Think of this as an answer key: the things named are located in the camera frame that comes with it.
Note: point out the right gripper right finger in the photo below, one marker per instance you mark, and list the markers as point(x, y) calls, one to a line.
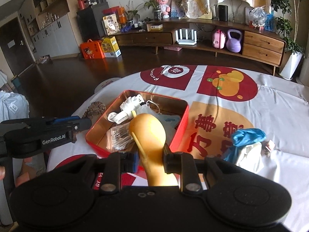
point(184, 165)

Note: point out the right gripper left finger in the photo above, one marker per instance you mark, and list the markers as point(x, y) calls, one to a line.
point(114, 166)

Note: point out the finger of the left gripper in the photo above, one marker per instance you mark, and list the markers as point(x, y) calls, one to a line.
point(81, 124)

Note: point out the dark brown scrunchie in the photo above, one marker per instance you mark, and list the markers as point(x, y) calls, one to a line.
point(95, 110)

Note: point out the blue rubber glove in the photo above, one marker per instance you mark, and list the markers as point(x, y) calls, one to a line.
point(240, 139)

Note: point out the white cloth glove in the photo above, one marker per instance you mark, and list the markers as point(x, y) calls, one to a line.
point(250, 158)

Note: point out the person's left hand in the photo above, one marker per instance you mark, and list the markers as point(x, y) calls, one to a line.
point(2, 172)

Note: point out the red metal tin box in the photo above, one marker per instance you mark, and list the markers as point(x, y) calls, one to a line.
point(97, 135)

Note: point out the clear plastic bag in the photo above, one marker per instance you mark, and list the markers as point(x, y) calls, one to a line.
point(169, 122)

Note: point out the printed white tablecloth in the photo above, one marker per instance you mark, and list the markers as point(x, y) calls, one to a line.
point(222, 100)

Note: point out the orange gift bag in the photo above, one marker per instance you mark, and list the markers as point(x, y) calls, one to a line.
point(92, 50)

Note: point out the yellow carton box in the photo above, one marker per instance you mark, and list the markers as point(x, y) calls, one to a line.
point(110, 47)

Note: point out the small red wrapped candy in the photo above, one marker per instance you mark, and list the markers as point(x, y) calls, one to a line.
point(267, 147)

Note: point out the white cereal box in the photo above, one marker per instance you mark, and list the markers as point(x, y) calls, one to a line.
point(111, 24)

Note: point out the black mini fridge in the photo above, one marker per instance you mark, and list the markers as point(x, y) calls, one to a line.
point(90, 20)

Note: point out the white wifi router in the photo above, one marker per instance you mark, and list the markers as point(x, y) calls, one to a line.
point(186, 37)

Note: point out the purple kettlebell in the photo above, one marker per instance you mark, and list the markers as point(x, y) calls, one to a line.
point(233, 44)

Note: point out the wooden tv cabinet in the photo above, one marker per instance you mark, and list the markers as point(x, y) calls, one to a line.
point(261, 46)

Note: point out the pink plush doll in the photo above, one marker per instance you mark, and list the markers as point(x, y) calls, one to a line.
point(164, 7)

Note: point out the black smart speaker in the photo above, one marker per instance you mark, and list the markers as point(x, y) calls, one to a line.
point(222, 12)

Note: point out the green potted tree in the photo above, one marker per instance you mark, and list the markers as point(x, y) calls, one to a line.
point(287, 26)

